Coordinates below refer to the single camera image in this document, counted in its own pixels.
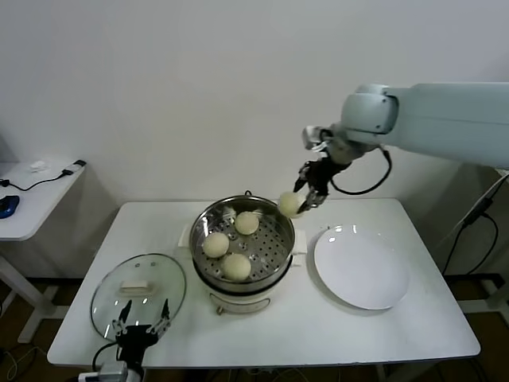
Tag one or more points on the steel steamer basket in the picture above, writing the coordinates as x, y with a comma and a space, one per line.
270, 246

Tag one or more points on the white electric cooker base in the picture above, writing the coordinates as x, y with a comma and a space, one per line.
238, 304

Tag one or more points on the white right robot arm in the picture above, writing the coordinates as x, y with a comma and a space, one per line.
437, 119

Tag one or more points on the white side table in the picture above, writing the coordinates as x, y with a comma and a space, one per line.
40, 199

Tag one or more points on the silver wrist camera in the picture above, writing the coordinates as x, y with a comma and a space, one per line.
314, 137
113, 370

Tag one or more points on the white round plate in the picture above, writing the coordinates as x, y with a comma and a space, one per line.
358, 270

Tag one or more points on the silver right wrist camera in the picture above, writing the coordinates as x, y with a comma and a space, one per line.
314, 137

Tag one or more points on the white steamed baozi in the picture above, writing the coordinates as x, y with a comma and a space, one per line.
216, 244
236, 267
289, 203
246, 223

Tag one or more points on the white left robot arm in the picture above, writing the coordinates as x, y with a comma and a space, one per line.
135, 372

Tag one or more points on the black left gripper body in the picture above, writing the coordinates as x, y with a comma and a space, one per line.
135, 340

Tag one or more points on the glass pot lid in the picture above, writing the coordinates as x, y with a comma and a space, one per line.
159, 278

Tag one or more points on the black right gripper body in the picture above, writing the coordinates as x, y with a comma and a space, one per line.
324, 171

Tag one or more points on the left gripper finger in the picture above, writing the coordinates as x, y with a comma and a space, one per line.
165, 318
122, 318

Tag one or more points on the crumpled white paper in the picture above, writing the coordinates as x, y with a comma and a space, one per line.
38, 167

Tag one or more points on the white shelf table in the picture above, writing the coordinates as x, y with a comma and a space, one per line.
477, 296

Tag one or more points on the blue computer mouse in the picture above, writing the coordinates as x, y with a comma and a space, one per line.
8, 206

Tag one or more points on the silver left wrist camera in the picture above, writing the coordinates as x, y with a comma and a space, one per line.
113, 370

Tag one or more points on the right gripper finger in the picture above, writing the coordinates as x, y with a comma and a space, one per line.
318, 199
304, 173

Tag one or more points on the small black device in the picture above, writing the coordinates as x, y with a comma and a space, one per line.
79, 163

